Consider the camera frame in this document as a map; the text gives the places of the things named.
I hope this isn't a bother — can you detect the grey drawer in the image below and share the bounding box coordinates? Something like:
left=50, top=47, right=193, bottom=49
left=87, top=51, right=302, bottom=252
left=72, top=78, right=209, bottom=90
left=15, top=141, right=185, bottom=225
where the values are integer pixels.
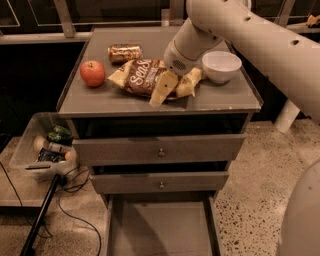
left=91, top=171, right=229, bottom=194
left=73, top=134, right=245, bottom=166
left=101, top=192, right=223, bottom=256

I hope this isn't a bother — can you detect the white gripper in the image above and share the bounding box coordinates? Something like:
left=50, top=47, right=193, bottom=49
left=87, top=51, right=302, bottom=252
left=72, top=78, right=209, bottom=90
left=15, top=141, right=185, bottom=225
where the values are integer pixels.
left=149, top=18, right=222, bottom=107

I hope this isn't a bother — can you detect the red apple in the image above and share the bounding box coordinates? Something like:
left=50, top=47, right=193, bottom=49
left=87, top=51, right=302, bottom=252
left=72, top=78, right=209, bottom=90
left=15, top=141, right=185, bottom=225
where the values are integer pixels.
left=80, top=60, right=106, bottom=88

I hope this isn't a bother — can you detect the bottom grey drawer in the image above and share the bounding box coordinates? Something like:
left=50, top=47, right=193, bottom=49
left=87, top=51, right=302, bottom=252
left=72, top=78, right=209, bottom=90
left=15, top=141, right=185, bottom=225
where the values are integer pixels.
left=101, top=192, right=223, bottom=256

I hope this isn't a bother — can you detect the grey drawer cabinet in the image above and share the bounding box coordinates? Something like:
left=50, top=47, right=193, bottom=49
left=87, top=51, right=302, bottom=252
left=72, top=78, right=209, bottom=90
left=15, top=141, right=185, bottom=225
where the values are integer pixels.
left=55, top=25, right=264, bottom=201

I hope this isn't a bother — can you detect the black pole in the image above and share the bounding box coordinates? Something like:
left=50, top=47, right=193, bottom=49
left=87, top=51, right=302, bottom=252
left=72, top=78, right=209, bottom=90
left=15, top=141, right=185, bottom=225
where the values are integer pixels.
left=20, top=174, right=61, bottom=256

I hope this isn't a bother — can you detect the middle grey drawer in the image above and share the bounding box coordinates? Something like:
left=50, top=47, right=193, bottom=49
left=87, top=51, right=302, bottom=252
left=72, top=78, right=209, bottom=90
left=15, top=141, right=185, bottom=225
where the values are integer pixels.
left=91, top=171, right=229, bottom=194

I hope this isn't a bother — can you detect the white bowl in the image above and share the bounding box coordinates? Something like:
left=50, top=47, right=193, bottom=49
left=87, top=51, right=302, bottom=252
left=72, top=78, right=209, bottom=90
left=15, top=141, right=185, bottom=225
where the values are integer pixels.
left=202, top=51, right=242, bottom=84

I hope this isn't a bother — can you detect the dark blue snack packet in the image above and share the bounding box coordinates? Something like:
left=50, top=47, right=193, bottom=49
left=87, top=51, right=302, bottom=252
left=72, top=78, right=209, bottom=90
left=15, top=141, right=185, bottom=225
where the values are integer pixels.
left=37, top=148, right=65, bottom=163

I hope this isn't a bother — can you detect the black cable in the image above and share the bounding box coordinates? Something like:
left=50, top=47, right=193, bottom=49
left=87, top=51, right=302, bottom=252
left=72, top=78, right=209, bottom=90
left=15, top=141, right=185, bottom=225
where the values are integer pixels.
left=0, top=161, right=54, bottom=239

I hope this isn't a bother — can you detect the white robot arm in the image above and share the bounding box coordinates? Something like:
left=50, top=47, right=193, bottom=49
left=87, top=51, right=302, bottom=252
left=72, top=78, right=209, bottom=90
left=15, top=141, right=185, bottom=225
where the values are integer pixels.
left=150, top=0, right=320, bottom=256

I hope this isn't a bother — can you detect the top grey drawer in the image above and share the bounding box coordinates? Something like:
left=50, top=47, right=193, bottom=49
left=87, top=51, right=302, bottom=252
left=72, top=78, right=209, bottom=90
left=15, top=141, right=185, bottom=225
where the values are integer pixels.
left=73, top=134, right=245, bottom=166

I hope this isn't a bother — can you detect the green snack bag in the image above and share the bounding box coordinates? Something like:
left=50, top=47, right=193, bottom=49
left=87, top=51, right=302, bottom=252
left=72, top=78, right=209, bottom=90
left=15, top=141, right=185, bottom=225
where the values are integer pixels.
left=47, top=124, right=73, bottom=145

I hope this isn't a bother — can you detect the gold soda can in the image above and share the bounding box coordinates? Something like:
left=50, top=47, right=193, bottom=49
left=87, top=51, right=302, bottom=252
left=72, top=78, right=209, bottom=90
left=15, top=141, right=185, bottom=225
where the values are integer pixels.
left=107, top=44, right=143, bottom=64

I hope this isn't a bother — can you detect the brown chip bag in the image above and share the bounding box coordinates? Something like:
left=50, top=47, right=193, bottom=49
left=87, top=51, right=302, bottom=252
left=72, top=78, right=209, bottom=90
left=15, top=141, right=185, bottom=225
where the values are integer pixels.
left=108, top=59, right=196, bottom=100

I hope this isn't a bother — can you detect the clear plastic bin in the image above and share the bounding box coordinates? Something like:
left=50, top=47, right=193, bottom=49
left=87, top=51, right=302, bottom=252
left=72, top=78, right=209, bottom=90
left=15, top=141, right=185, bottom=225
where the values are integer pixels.
left=9, top=112, right=78, bottom=181

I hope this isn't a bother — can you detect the white angled post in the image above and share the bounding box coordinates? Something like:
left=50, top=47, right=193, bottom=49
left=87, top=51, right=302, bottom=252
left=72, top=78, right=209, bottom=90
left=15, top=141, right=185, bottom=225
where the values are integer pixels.
left=274, top=100, right=300, bottom=133

